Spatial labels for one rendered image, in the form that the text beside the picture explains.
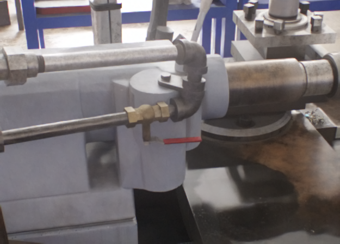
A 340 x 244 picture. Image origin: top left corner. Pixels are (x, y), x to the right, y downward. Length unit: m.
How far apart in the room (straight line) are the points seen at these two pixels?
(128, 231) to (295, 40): 0.49
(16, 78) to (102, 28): 1.40
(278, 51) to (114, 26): 1.02
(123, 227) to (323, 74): 0.43
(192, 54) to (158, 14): 1.07
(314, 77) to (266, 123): 0.19
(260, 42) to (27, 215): 0.53
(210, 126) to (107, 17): 1.00
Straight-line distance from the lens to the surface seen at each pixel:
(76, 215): 0.86
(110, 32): 2.04
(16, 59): 0.62
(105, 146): 0.96
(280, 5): 1.10
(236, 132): 1.08
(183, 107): 0.75
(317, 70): 0.97
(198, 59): 0.73
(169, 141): 0.76
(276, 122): 1.12
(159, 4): 1.78
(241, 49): 1.17
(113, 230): 0.86
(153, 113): 0.73
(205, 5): 0.84
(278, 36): 1.06
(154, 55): 0.70
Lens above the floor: 1.50
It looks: 29 degrees down
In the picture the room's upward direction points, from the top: straight up
